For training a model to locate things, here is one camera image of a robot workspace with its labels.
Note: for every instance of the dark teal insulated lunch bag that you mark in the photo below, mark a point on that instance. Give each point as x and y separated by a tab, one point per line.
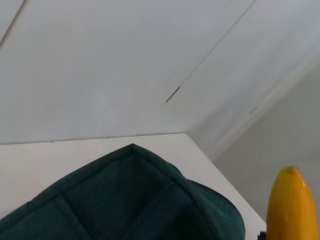
112	200

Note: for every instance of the yellow banana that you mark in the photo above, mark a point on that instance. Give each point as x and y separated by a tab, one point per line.
292	207

